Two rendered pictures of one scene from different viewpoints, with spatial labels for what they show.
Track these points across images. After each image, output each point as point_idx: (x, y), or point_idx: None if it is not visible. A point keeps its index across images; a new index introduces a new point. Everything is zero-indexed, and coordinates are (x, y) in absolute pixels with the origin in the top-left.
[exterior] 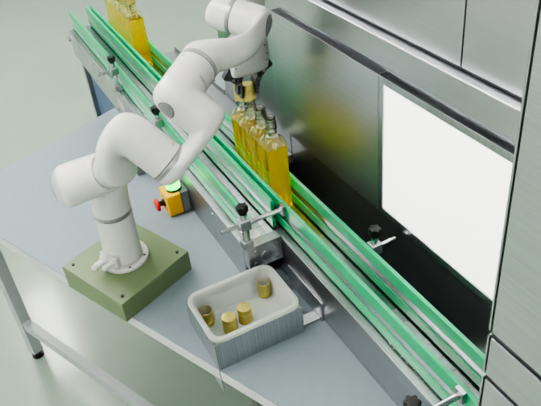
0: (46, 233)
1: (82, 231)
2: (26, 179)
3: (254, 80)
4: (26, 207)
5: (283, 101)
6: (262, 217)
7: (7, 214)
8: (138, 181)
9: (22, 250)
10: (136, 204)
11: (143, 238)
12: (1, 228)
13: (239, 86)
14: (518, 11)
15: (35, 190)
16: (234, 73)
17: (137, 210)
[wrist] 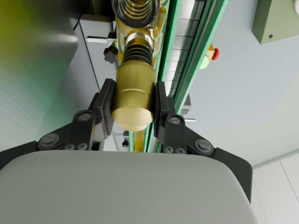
0: (272, 77)
1: (260, 65)
2: (229, 118)
3: (106, 114)
4: (252, 102)
5: (53, 63)
6: None
7: (263, 102)
8: (192, 88)
9: (298, 70)
10: (212, 70)
11: (285, 4)
12: (278, 94)
13: (175, 114)
14: None
15: (235, 110)
16: (241, 195)
17: (217, 63)
